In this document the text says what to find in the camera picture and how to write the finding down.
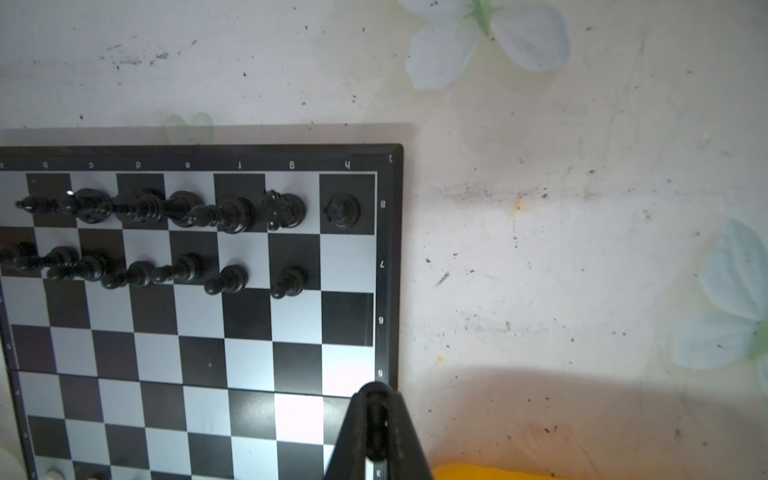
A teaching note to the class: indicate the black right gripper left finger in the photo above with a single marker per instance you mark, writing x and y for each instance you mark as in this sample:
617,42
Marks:
348,461

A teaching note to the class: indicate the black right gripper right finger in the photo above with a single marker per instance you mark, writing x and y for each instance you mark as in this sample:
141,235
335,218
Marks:
402,449

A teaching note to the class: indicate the black white chess board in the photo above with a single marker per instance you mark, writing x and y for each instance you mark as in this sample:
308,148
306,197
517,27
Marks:
120,366

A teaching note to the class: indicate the yellow rectangular tray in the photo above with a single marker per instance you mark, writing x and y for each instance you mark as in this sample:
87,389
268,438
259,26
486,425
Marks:
466,471

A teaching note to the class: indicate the black pawn piece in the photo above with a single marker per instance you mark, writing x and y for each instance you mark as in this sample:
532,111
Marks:
289,283
231,279

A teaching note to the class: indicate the black rook corner piece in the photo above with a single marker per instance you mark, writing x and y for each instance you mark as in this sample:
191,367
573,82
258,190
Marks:
342,210

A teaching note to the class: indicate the black knight piece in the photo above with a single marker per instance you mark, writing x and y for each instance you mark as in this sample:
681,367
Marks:
282,211

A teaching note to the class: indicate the black bishop piece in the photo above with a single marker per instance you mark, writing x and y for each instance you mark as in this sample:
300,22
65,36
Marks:
232,215

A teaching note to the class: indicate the black king piece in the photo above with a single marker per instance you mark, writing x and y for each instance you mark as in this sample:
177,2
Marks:
145,206

